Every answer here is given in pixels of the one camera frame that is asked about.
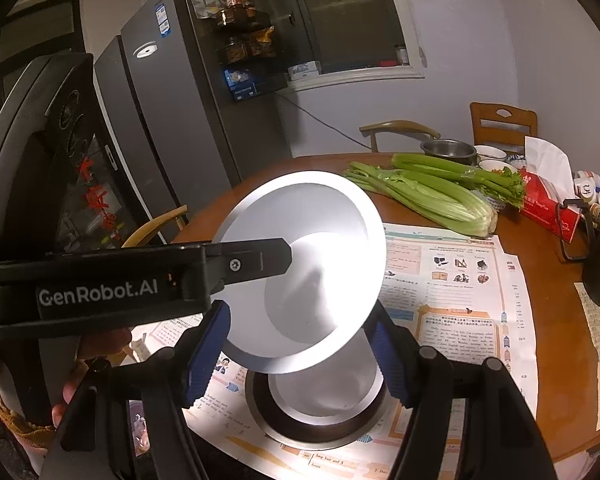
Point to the glass door with red decals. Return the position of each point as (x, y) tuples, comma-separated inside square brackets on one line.
[(100, 200)]

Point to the small jar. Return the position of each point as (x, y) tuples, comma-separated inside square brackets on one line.
[(401, 55)]

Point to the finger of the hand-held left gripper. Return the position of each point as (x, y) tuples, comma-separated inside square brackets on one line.
[(255, 262)]

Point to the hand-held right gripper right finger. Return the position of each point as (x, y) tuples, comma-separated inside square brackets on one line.
[(385, 355)]

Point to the blue box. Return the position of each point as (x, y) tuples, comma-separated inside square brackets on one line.
[(240, 84)]

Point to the white box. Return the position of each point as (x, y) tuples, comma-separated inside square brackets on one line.
[(305, 70)]

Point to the small white bottle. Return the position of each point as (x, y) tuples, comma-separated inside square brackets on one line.
[(599, 214)]

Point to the stainless steel bowl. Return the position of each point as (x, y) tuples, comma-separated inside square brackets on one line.
[(320, 431)]

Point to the window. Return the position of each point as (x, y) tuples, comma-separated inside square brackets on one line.
[(340, 20)]

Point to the celery bunch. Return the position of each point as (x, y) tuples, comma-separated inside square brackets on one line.
[(445, 205), (460, 172)]

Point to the steel pot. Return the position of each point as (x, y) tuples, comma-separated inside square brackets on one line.
[(447, 152)]

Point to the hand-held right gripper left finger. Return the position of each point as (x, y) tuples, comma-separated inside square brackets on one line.
[(205, 355)]

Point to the curved-back wooden chair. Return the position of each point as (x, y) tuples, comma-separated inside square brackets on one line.
[(400, 127), (150, 227)]

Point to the white printed cup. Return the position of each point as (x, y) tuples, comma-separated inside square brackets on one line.
[(587, 184)]

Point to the patterned ceramic bowl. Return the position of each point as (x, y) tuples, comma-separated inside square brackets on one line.
[(497, 166), (490, 152)]

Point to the grey refrigerator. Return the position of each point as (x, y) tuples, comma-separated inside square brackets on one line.
[(170, 110)]

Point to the square-back wooden chair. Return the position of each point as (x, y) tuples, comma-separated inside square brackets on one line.
[(502, 122)]

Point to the person's left hand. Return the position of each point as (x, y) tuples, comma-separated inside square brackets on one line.
[(105, 345)]

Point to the sauce jar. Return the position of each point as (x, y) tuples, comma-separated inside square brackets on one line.
[(235, 1), (250, 7)]

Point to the red tissue pack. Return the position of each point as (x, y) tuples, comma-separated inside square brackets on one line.
[(545, 210)]

